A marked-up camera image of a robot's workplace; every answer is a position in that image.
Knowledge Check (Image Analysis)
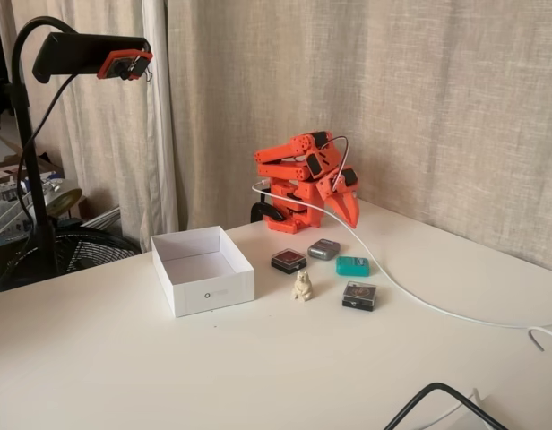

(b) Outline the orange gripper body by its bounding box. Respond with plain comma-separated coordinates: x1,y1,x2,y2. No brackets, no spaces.
315,165,360,199

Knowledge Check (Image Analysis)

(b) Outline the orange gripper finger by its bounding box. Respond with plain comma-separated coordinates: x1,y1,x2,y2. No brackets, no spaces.
342,188,362,229
324,193,358,228

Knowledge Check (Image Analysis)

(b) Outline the teal green box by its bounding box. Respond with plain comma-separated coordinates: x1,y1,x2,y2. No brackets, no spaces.
334,255,374,278

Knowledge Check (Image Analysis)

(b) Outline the white cardboard bin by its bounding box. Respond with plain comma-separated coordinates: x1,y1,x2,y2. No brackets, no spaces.
150,225,256,319

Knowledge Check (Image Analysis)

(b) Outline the grey small case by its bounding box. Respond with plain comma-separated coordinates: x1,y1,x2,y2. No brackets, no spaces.
306,237,341,261

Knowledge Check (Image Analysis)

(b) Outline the black box red lid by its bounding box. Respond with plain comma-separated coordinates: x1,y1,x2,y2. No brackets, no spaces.
271,249,303,271

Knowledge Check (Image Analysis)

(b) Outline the black table clamp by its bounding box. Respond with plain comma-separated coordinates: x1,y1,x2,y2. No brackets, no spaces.
250,201,286,224

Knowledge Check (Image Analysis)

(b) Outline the cream bear figurine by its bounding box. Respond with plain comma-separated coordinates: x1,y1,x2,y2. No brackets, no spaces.
291,270,316,303

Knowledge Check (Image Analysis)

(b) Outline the black box clear lid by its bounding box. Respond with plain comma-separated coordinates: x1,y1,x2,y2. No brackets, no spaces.
341,280,378,313

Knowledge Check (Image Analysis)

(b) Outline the beige wide curtain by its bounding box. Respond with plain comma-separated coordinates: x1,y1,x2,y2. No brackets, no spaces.
167,0,552,275

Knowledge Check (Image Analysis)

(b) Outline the black floor fan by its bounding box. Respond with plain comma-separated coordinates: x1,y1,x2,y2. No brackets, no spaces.
51,226,142,274

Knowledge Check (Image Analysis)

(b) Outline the silver desk lamp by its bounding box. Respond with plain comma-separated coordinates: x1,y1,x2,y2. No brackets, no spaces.
42,177,83,215

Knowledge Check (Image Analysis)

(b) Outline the brown cardboard box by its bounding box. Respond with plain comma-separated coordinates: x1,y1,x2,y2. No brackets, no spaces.
0,151,65,189

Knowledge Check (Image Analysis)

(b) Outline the black phone holder bar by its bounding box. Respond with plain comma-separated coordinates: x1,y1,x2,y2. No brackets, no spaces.
31,31,151,84

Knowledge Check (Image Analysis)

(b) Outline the black gooseneck stand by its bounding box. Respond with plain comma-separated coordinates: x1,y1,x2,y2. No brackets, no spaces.
10,16,80,277

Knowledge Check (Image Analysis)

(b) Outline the robot servo wire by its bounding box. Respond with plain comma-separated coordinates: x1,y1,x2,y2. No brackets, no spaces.
323,136,350,189

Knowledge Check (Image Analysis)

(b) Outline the long white cable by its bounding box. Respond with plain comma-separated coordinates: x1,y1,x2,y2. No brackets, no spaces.
251,178,552,331

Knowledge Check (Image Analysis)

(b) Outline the thick black cable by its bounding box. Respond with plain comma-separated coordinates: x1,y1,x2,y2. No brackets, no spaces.
383,382,510,430

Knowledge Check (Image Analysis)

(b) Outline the short white cable end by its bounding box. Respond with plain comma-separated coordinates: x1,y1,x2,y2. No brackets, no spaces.
527,328,552,352

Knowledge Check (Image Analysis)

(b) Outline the overhead camera on black stand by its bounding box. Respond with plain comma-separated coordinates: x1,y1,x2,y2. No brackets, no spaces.
0,0,179,252

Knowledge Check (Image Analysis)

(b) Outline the orange camera module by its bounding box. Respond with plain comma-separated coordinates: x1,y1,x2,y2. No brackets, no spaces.
96,50,154,82

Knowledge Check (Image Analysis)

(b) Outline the black camera cable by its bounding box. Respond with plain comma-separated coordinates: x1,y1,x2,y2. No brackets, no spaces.
0,71,78,299

